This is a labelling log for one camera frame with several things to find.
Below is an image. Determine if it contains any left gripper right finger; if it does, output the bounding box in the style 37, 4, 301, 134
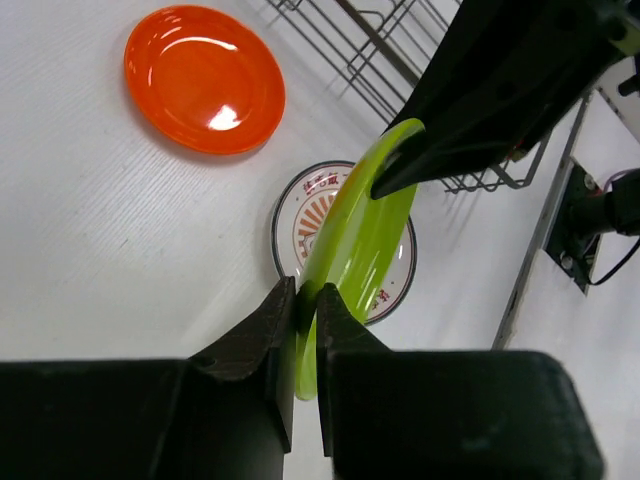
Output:
316, 285, 605, 479

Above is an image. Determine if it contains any grey wire dish rack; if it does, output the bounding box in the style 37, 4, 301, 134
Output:
264, 0, 554, 195

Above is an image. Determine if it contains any orange plate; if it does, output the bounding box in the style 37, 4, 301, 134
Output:
123, 5, 286, 155

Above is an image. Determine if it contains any green plate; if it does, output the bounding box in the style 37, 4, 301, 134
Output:
295, 118, 425, 401

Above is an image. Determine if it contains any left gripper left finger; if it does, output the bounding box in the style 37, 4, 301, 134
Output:
1, 277, 296, 479

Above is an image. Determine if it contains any white plate sunburst pattern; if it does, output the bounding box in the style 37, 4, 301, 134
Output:
270, 160, 418, 326

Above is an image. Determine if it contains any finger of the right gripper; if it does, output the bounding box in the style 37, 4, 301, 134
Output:
371, 1, 630, 199

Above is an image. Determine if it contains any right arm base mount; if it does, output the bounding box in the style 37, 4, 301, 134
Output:
544, 158, 606, 295

